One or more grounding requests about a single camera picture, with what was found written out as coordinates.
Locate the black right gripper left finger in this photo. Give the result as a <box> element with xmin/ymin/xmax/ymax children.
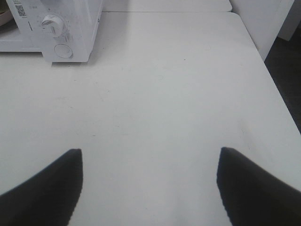
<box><xmin>0</xmin><ymin>149</ymin><xmax>83</xmax><ymax>226</ymax></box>

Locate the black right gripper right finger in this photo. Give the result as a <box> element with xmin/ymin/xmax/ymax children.
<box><xmin>216</xmin><ymin>147</ymin><xmax>301</xmax><ymax>226</ymax></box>

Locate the white microwave oven body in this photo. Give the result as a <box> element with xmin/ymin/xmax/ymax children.
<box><xmin>0</xmin><ymin>0</ymin><xmax>103</xmax><ymax>63</ymax></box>

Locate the white round door button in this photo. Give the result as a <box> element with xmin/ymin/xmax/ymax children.
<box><xmin>54</xmin><ymin>44</ymin><xmax>73</xmax><ymax>58</ymax></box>

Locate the white warning label sticker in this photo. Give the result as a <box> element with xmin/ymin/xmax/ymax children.
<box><xmin>13</xmin><ymin>0</ymin><xmax>27</xmax><ymax>18</ymax></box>

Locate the pink speckled plate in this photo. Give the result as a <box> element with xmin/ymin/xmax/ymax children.
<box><xmin>0</xmin><ymin>10</ymin><xmax>12</xmax><ymax>26</ymax></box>

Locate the white lower timer knob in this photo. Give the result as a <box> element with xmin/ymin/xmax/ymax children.
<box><xmin>41</xmin><ymin>15</ymin><xmax>65</xmax><ymax>38</ymax></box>

